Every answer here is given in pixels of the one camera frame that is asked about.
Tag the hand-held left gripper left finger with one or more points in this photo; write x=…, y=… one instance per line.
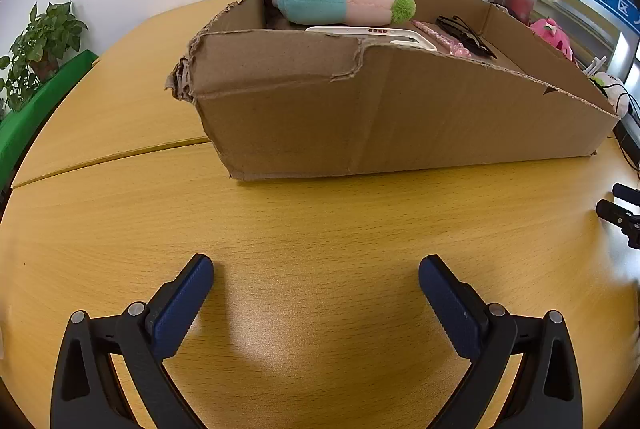
x=182, y=304

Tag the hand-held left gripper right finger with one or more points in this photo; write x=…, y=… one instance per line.
x=450, y=304

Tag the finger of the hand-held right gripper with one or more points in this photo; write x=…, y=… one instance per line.
x=629, y=194
x=622, y=218

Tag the torn brown cardboard box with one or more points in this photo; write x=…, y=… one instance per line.
x=350, y=109

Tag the black sunglasses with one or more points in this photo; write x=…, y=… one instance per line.
x=470, y=40

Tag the pink pen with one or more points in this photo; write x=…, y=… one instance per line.
x=452, y=45

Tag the white phone case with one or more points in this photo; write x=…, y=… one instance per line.
x=415, y=41

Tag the black power adapter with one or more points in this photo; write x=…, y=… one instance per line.
x=631, y=129

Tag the white plush toy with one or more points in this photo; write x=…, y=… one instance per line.
x=612, y=81

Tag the white phone stand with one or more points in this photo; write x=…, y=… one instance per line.
x=595, y=66

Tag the pink plush toy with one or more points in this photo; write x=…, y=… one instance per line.
x=550, y=36

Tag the small green potted plant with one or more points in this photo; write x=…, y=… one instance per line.
x=20, y=81

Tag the tall green potted plant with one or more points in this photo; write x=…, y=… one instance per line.
x=50, y=34

